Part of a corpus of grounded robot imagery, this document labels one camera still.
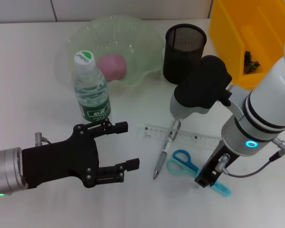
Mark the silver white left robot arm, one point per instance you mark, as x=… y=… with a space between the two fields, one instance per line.
x=4 y=171

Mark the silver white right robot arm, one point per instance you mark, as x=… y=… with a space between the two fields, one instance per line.
x=263 y=107

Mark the pink peach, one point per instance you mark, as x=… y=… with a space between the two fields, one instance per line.
x=114 y=67

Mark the gripper silver plug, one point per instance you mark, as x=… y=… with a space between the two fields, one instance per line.
x=221 y=162
x=39 y=139

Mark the clear water bottle green label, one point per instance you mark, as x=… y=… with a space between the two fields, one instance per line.
x=92 y=95

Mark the yellow plastic bin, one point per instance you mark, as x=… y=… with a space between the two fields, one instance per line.
x=228 y=35

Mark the right gripper silver plug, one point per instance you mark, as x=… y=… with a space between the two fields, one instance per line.
x=221 y=162

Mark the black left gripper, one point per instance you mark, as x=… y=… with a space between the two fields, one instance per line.
x=59 y=161

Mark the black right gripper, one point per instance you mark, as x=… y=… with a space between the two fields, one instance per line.
x=219 y=149

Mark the left gripper silver plug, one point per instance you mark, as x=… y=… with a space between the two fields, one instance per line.
x=39 y=139

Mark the black mesh pen holder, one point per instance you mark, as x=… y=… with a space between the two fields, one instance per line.
x=180 y=47

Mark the grey white ballpoint pen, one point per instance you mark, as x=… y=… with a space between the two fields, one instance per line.
x=165 y=148

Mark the green glass fruit bowl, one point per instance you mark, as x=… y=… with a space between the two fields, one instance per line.
x=133 y=35

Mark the clear plastic ruler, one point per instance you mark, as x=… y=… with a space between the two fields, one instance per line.
x=200 y=139

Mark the blue turquoise scissors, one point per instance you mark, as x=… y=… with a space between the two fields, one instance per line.
x=180 y=164

